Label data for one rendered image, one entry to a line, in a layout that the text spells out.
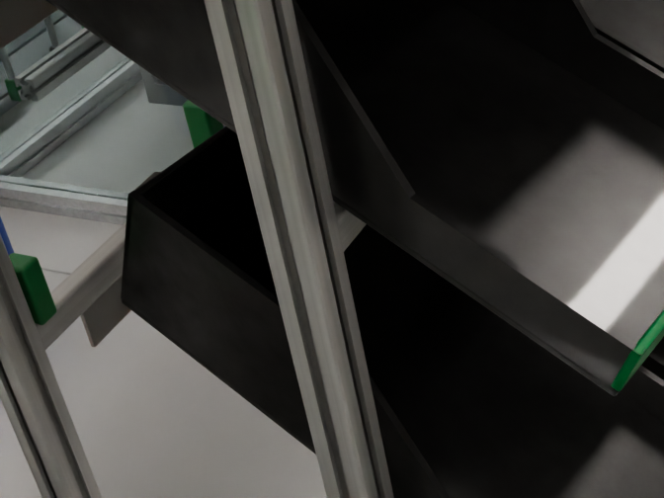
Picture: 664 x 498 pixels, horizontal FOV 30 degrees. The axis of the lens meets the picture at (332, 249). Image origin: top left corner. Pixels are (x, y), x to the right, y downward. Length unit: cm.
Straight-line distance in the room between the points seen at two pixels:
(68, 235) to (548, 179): 114
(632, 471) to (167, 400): 73
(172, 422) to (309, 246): 81
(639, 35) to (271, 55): 23
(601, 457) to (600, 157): 16
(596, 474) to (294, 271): 20
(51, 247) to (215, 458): 48
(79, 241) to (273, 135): 115
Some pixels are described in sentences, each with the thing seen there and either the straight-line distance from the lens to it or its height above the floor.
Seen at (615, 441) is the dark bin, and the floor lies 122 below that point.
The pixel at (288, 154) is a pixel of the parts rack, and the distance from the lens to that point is 39.
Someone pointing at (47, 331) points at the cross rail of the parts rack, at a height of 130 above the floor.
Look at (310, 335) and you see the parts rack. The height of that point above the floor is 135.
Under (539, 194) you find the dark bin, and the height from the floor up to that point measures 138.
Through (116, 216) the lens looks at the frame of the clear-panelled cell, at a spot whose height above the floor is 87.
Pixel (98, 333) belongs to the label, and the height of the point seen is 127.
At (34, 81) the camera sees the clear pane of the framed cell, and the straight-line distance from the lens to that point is 152.
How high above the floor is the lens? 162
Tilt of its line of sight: 33 degrees down
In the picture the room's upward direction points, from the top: 12 degrees counter-clockwise
